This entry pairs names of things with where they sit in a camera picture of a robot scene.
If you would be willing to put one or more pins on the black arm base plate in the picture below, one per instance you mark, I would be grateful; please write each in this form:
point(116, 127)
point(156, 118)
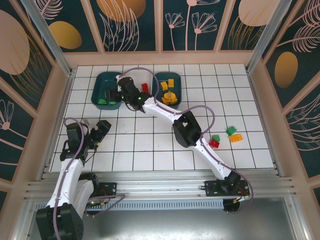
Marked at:
point(110, 187)
point(212, 188)

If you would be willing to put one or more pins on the round yellow lego piece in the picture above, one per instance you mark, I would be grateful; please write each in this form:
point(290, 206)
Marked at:
point(170, 97)

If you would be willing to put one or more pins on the aluminium corner post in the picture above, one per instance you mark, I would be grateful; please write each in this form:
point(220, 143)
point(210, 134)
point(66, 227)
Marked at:
point(266, 37)
point(49, 37)

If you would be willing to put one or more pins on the white plastic container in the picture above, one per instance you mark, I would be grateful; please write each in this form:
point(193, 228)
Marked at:
point(142, 77)

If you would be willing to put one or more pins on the grey metal sheet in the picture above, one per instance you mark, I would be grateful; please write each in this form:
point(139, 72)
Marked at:
point(160, 225)

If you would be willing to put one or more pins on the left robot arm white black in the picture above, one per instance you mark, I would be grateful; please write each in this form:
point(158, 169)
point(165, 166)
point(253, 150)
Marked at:
point(70, 180)

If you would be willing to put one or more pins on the teal plastic container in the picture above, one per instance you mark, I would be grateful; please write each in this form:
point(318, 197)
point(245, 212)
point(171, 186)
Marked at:
point(100, 85)
point(178, 90)

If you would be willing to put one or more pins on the aluminium rail frame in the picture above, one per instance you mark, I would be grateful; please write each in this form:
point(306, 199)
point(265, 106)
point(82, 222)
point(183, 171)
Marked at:
point(160, 182)

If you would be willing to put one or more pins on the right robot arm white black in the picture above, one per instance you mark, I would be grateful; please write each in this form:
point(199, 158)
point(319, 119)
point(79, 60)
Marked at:
point(162, 110)

